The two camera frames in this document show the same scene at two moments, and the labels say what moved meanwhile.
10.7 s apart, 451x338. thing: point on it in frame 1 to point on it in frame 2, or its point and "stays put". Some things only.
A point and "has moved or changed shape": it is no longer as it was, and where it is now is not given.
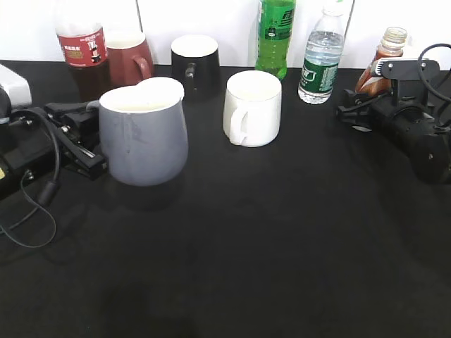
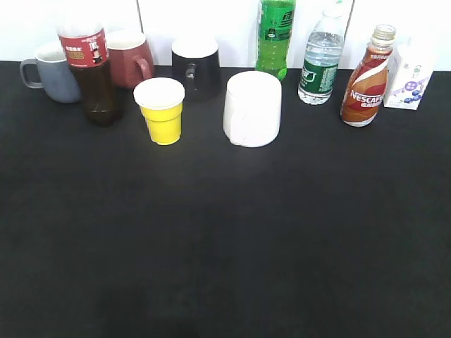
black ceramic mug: (195, 63) stays put
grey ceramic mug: (144, 131) to (56, 78)
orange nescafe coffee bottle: (392, 46) has moved or changed shape
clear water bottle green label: (323, 53) stays put
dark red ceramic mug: (129, 58) stays put
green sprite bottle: (276, 19) stays put
